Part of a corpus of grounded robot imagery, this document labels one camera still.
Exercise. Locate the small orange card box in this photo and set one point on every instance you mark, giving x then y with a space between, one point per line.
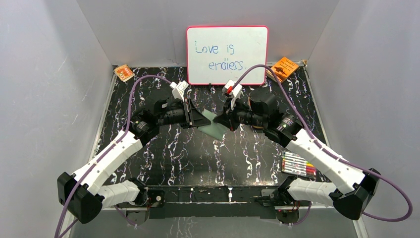
124 73

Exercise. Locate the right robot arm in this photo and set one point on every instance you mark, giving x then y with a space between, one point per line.
349 190

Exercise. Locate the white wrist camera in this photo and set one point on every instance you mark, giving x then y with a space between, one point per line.
233 92
178 90

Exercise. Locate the black base bar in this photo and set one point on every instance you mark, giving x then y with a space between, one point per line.
216 201

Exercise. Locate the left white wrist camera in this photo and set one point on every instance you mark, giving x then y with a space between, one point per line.
178 90

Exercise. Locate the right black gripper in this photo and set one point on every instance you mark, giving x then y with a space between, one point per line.
227 117

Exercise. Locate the orange oval tray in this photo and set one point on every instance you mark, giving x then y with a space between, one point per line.
254 126

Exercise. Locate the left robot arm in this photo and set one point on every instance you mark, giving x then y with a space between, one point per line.
108 161

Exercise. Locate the pink framed whiteboard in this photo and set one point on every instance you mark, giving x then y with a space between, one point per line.
216 54

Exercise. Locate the green card holder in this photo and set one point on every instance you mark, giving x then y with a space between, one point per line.
214 130

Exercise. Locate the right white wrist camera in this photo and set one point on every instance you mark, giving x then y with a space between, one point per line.
233 92

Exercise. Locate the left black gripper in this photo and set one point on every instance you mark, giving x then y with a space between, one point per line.
189 113

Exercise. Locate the pack of coloured markers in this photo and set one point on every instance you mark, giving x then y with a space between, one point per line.
295 165

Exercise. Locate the orange book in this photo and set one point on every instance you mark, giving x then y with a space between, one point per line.
284 68

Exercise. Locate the aluminium frame rail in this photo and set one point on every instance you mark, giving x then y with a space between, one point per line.
269 202

